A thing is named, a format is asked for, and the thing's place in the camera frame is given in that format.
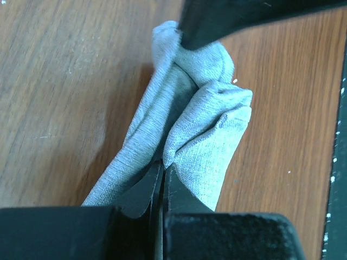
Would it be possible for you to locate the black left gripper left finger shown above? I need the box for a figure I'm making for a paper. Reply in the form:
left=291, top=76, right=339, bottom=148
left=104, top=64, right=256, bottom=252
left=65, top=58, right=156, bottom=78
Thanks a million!
left=1, top=160, right=164, bottom=259

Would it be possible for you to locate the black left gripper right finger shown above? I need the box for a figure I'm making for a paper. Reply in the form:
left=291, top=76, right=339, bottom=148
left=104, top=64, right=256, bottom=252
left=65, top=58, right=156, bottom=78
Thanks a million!
left=163, top=164, right=306, bottom=259

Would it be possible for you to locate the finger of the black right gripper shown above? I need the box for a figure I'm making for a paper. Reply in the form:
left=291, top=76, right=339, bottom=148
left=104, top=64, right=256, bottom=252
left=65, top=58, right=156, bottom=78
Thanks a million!
left=178, top=0, right=346, bottom=50

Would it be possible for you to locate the grey cloth napkin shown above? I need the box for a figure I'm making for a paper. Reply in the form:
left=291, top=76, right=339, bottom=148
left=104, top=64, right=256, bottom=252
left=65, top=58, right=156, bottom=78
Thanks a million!
left=83, top=21, right=253, bottom=210

